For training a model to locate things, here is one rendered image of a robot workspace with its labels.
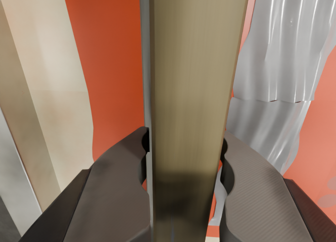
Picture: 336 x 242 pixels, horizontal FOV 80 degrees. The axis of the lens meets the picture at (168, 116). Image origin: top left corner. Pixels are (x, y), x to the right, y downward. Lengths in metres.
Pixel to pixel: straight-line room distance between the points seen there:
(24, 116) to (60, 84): 0.04
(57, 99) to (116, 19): 0.09
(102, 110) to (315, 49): 0.18
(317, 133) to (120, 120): 0.19
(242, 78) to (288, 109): 0.05
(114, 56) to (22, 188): 0.16
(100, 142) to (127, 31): 0.11
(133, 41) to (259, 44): 0.10
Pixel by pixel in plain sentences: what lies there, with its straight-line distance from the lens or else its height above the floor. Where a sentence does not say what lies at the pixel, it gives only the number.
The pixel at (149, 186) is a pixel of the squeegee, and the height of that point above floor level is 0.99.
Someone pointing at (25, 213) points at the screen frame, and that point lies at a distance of 0.28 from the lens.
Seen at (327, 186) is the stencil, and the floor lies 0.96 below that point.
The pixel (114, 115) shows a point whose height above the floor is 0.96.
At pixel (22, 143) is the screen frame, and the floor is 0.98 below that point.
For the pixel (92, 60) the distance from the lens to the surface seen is 0.19.
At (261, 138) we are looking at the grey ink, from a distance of 0.21.
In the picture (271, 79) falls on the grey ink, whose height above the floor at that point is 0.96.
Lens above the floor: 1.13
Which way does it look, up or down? 62 degrees down
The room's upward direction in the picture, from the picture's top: 175 degrees counter-clockwise
